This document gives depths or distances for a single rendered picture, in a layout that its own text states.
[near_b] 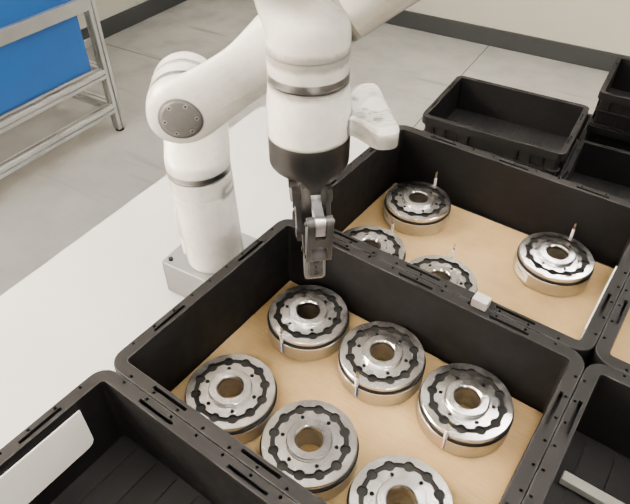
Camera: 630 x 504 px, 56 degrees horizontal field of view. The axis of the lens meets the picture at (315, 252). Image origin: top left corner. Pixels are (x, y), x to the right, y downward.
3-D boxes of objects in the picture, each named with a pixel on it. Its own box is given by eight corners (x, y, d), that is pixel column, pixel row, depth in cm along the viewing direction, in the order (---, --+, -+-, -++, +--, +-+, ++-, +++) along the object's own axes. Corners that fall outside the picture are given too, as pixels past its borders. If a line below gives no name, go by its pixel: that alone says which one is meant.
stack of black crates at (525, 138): (404, 236, 195) (420, 115, 165) (438, 190, 214) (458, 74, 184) (523, 280, 180) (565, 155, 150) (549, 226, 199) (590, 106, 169)
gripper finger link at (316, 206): (300, 185, 54) (300, 199, 56) (308, 227, 52) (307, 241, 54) (326, 182, 54) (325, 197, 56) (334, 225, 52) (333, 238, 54)
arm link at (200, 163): (147, 47, 77) (172, 157, 89) (135, 82, 70) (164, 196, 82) (218, 44, 77) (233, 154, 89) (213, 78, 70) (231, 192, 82)
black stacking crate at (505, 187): (625, 275, 87) (655, 214, 79) (557, 418, 69) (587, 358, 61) (392, 183, 104) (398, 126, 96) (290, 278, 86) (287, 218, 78)
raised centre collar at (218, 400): (199, 394, 65) (198, 390, 65) (229, 364, 68) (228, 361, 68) (232, 416, 63) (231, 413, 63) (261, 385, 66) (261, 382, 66)
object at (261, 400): (166, 401, 65) (165, 397, 65) (227, 343, 71) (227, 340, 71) (234, 449, 61) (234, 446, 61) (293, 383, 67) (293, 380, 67)
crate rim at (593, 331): (651, 224, 80) (658, 211, 79) (583, 370, 62) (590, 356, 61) (397, 135, 98) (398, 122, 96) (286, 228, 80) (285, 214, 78)
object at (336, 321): (252, 322, 74) (251, 319, 73) (300, 276, 80) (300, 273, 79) (317, 360, 69) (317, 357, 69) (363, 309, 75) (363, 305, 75)
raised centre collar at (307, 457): (276, 449, 60) (276, 446, 60) (301, 413, 64) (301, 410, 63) (318, 472, 59) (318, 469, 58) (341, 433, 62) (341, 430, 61)
